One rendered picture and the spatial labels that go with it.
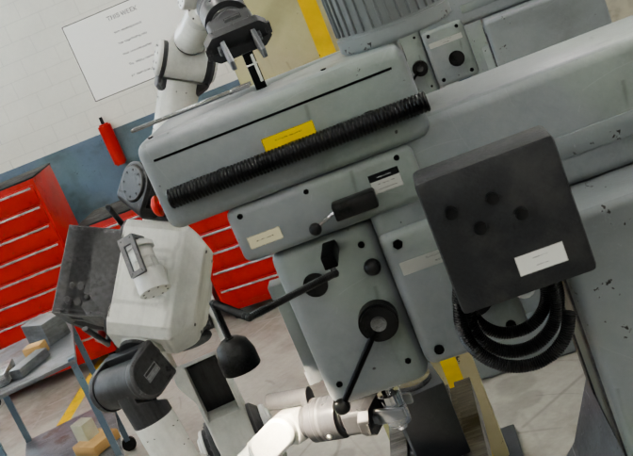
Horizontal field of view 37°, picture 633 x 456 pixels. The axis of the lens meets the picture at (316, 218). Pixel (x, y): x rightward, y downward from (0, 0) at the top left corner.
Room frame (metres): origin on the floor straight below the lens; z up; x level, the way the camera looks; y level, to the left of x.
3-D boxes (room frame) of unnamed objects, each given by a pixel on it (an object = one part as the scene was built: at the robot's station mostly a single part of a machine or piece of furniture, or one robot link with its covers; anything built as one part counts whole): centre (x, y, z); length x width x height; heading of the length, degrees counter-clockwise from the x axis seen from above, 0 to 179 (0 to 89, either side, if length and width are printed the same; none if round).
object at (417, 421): (2.07, -0.06, 1.02); 0.22 x 0.12 x 0.20; 2
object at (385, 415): (1.65, 0.02, 1.23); 0.06 x 0.02 x 0.03; 64
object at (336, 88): (1.67, -0.01, 1.81); 0.47 x 0.26 x 0.16; 81
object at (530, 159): (1.30, -0.25, 1.62); 0.20 x 0.09 x 0.21; 81
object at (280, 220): (1.67, -0.04, 1.68); 0.34 x 0.24 x 0.10; 81
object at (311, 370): (1.69, 0.11, 1.44); 0.04 x 0.04 x 0.21; 81
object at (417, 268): (1.65, -0.19, 1.47); 0.24 x 0.19 x 0.26; 171
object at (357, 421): (1.72, 0.08, 1.23); 0.13 x 0.12 x 0.10; 154
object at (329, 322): (1.68, 0.00, 1.47); 0.21 x 0.19 x 0.32; 171
